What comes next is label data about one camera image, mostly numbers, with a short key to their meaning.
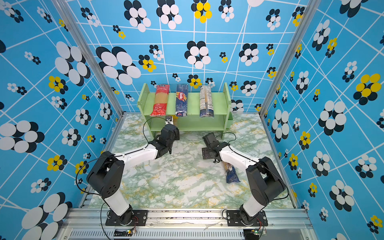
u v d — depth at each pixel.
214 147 0.69
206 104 0.83
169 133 0.69
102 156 0.49
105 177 0.47
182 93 0.89
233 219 0.73
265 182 0.44
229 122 0.91
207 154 0.82
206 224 0.72
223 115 0.86
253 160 0.49
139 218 0.74
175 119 0.82
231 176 0.85
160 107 0.81
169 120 0.76
